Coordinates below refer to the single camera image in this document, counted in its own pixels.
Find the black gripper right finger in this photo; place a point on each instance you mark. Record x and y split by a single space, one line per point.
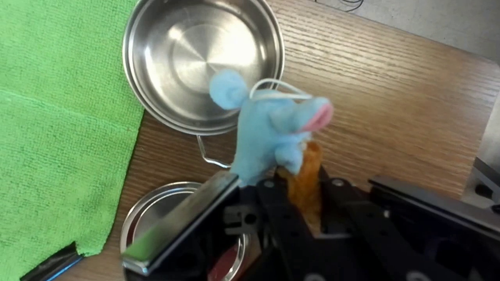
396 235

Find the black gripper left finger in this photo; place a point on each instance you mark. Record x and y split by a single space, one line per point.
177 229

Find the blue plush mouse doll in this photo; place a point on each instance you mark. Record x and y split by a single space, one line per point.
266 135

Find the black cloth clip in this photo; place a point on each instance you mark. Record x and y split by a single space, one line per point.
49 263

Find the steel pot lid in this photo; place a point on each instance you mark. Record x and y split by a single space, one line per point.
157 204

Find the green microfiber cloth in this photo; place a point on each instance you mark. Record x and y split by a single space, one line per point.
52 130

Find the stainless steel pot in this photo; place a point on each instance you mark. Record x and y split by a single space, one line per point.
177 52

